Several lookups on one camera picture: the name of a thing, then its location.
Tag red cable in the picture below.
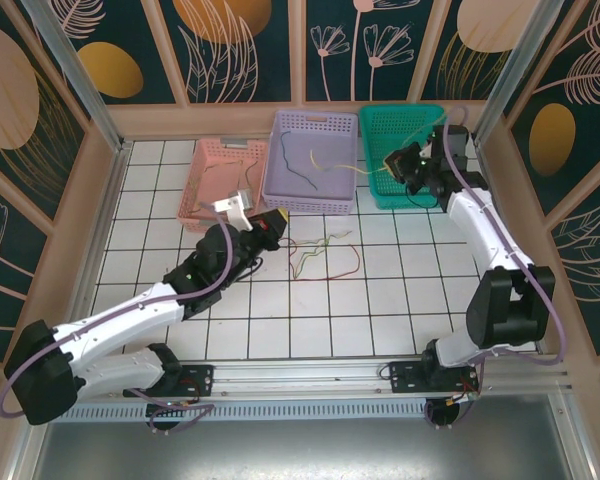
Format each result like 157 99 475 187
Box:
232 158 257 194
188 160 216 201

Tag coloured wires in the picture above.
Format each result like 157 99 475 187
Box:
278 237 362 283

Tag dark green cable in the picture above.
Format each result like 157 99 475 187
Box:
279 130 320 191

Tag teal mesh plastic basket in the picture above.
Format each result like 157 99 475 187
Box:
358 104 476 211

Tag pink perforated plastic basket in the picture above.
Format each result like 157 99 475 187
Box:
177 138 270 235

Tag lilac perforated plastic basket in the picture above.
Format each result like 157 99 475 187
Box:
262 110 360 216

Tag grey metal sheet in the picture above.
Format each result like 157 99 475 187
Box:
27 394 594 480

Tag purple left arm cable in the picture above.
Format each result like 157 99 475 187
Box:
0 202 234 435

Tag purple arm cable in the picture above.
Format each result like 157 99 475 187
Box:
424 105 566 432
0 202 234 435

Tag aluminium frame post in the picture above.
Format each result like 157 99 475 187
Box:
19 0 133 154
471 0 550 147

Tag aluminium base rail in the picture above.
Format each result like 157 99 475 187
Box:
29 357 574 401

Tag grey slotted cable duct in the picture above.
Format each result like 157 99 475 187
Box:
49 402 464 422

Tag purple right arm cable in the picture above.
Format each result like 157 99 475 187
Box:
424 105 566 432

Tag red yellow connector wires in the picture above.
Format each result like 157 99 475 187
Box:
444 379 481 407

